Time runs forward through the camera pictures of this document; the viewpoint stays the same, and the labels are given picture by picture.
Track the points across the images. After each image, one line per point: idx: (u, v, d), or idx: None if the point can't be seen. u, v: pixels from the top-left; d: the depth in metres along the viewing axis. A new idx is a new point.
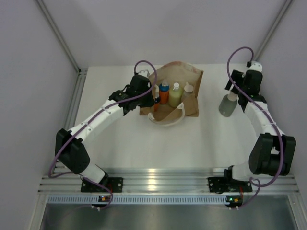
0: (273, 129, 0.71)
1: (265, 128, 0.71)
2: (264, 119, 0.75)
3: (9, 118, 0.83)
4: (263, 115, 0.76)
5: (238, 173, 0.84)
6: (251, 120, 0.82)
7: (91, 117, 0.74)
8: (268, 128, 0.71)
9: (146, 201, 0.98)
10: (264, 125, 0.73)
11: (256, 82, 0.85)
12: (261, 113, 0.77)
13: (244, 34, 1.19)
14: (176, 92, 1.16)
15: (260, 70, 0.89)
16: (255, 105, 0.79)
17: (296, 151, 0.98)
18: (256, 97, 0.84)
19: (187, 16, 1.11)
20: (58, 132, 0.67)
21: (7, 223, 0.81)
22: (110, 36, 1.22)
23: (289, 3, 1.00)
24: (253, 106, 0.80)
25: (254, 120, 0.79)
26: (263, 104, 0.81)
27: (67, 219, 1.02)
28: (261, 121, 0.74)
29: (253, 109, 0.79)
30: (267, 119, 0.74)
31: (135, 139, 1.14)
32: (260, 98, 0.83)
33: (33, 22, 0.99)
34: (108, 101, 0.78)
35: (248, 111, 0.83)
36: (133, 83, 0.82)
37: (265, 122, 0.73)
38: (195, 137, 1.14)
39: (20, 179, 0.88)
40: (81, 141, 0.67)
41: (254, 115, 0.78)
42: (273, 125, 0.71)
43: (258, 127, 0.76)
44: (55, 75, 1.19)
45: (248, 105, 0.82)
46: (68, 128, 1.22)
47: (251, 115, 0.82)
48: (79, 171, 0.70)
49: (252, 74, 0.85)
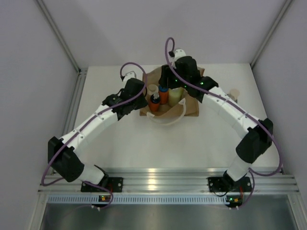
0: (249, 120, 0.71)
1: (243, 123, 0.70)
2: (234, 111, 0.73)
3: (9, 118, 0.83)
4: (229, 105, 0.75)
5: (235, 169, 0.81)
6: (215, 110, 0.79)
7: (84, 123, 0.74)
8: (244, 120, 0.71)
9: (146, 201, 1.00)
10: (239, 119, 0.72)
11: (193, 67, 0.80)
12: (226, 104, 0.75)
13: (244, 34, 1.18)
14: (176, 92, 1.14)
15: (184, 53, 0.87)
16: (216, 97, 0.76)
17: (297, 151, 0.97)
18: (205, 82, 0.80)
19: (186, 15, 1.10)
20: (49, 140, 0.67)
21: (7, 223, 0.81)
22: (110, 36, 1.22)
23: (289, 3, 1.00)
24: (213, 98, 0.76)
25: (222, 112, 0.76)
26: (219, 90, 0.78)
27: (67, 219, 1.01)
28: (233, 114, 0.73)
29: (215, 101, 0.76)
30: (238, 110, 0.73)
31: (134, 139, 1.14)
32: (208, 79, 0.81)
33: (33, 23, 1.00)
34: (101, 107, 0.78)
35: (208, 103, 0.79)
36: (127, 86, 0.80)
37: (238, 114, 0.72)
38: (194, 137, 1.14)
39: (20, 180, 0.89)
40: (73, 150, 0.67)
41: (221, 108, 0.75)
42: (247, 115, 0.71)
43: (231, 120, 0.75)
44: (55, 75, 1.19)
45: (206, 97, 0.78)
46: (68, 129, 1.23)
47: (213, 106, 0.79)
48: (72, 179, 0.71)
49: (186, 63, 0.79)
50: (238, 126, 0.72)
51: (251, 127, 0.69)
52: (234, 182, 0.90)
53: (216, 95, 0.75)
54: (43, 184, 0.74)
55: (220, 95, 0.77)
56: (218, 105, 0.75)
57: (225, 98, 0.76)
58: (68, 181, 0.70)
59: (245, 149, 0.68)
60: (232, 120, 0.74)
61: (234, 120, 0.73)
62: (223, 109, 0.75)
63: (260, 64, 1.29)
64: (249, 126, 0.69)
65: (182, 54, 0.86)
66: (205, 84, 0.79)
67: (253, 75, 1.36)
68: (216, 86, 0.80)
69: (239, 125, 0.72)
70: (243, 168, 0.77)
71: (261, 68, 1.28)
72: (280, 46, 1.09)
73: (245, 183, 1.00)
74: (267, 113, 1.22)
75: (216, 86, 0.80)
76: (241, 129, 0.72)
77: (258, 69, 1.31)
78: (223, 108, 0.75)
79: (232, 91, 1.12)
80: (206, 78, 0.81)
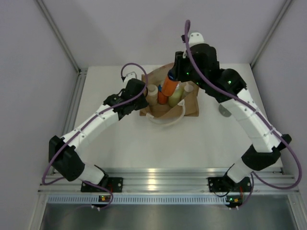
0: (274, 136, 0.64)
1: (267, 141, 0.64)
2: (261, 125, 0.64)
3: (9, 118, 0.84)
4: (256, 117, 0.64)
5: (235, 171, 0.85)
6: (236, 116, 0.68)
7: (84, 123, 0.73)
8: (270, 138, 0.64)
9: (146, 201, 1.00)
10: (264, 135, 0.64)
11: (212, 59, 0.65)
12: (254, 116, 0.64)
13: (245, 33, 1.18)
14: (176, 92, 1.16)
15: (202, 39, 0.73)
16: (245, 106, 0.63)
17: (297, 152, 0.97)
18: (232, 80, 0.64)
19: (186, 15, 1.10)
20: (51, 140, 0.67)
21: (7, 224, 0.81)
22: (110, 36, 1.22)
23: (289, 4, 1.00)
24: (241, 107, 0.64)
25: (245, 122, 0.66)
26: (247, 95, 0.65)
27: (67, 219, 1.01)
28: (260, 129, 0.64)
29: (243, 110, 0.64)
30: (265, 124, 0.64)
31: (135, 138, 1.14)
32: (235, 77, 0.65)
33: (33, 22, 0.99)
34: (102, 107, 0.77)
35: (231, 107, 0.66)
36: (129, 86, 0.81)
37: (265, 130, 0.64)
38: (194, 137, 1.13)
39: (20, 180, 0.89)
40: (74, 149, 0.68)
41: (247, 119, 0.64)
42: (273, 132, 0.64)
43: (252, 132, 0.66)
44: (55, 76, 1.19)
45: (231, 102, 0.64)
46: (69, 129, 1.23)
47: (234, 110, 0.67)
48: (72, 178, 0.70)
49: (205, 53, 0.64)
50: (260, 141, 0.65)
51: (275, 146, 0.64)
52: (235, 183, 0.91)
53: (248, 106, 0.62)
54: (43, 182, 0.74)
55: (248, 102, 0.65)
56: (246, 116, 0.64)
57: (254, 108, 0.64)
58: (69, 180, 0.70)
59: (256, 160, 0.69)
60: (253, 133, 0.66)
61: (258, 135, 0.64)
62: (248, 121, 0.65)
63: (259, 64, 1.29)
64: (273, 145, 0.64)
65: (198, 41, 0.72)
66: (232, 84, 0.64)
67: (253, 75, 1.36)
68: (244, 87, 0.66)
69: (262, 141, 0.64)
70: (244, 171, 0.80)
71: (261, 68, 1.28)
72: (280, 46, 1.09)
73: (245, 183, 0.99)
74: (267, 113, 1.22)
75: (244, 88, 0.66)
76: (262, 145, 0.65)
77: (258, 69, 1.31)
78: (250, 120, 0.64)
79: None
80: (230, 73, 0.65)
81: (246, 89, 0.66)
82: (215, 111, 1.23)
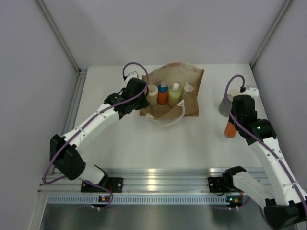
0: (295, 192, 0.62)
1: (287, 193, 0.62)
2: (282, 175, 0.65)
3: (9, 117, 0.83)
4: (279, 165, 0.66)
5: (246, 189, 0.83)
6: (261, 162, 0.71)
7: (85, 121, 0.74)
8: (289, 190, 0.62)
9: (146, 201, 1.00)
10: (283, 186, 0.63)
11: (250, 107, 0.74)
12: (277, 163, 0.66)
13: (245, 33, 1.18)
14: (176, 92, 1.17)
15: (256, 94, 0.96)
16: (267, 150, 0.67)
17: (297, 151, 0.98)
18: (262, 126, 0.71)
19: (186, 15, 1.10)
20: (52, 138, 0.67)
21: (7, 224, 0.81)
22: (110, 36, 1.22)
23: (289, 4, 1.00)
24: (264, 150, 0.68)
25: (268, 169, 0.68)
26: (275, 143, 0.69)
27: (65, 220, 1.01)
28: (279, 178, 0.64)
29: (265, 154, 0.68)
30: (286, 175, 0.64)
31: (134, 138, 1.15)
32: (265, 124, 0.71)
33: (33, 21, 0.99)
34: (103, 105, 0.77)
35: (257, 152, 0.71)
36: (129, 86, 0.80)
37: (284, 181, 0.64)
38: (194, 138, 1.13)
39: (19, 180, 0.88)
40: (75, 147, 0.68)
41: (269, 164, 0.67)
42: (294, 186, 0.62)
43: (273, 180, 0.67)
44: (55, 76, 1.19)
45: (255, 144, 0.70)
46: (69, 129, 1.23)
47: (259, 155, 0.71)
48: (73, 177, 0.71)
49: (242, 100, 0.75)
50: (277, 189, 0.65)
51: (293, 201, 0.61)
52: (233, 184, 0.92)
53: (269, 150, 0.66)
54: (44, 182, 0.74)
55: (274, 149, 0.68)
56: (268, 161, 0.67)
57: (279, 157, 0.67)
58: (70, 179, 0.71)
59: (273, 213, 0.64)
60: (274, 182, 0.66)
61: (278, 184, 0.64)
62: (269, 167, 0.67)
63: (259, 64, 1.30)
64: (291, 199, 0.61)
65: (252, 95, 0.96)
66: (261, 129, 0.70)
67: (253, 75, 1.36)
68: (273, 136, 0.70)
69: (279, 190, 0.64)
70: (251, 192, 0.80)
71: (261, 69, 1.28)
72: (279, 46, 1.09)
73: None
74: (267, 113, 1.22)
75: (273, 136, 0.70)
76: (281, 197, 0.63)
77: (258, 69, 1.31)
78: (271, 165, 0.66)
79: (231, 91, 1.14)
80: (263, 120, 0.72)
81: (275, 138, 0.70)
82: (215, 111, 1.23)
